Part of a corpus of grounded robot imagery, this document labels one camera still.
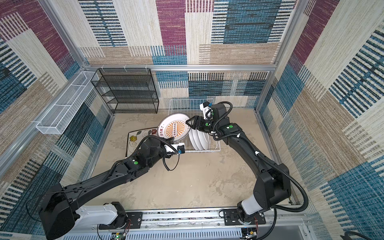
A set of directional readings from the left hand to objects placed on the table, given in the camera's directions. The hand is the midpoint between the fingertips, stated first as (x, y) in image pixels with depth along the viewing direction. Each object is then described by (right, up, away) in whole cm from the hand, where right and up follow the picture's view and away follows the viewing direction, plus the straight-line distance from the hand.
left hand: (170, 133), depth 77 cm
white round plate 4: (+18, -5, +12) cm, 23 cm away
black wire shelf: (-36, +29, +34) cm, 57 cm away
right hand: (+10, +4, 0) cm, 10 cm away
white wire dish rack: (+12, +18, +38) cm, 44 cm away
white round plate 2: (+10, -4, +8) cm, 14 cm away
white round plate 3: (+14, -4, +9) cm, 17 cm away
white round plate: (+1, +4, +6) cm, 7 cm away
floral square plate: (-28, -5, +25) cm, 38 cm away
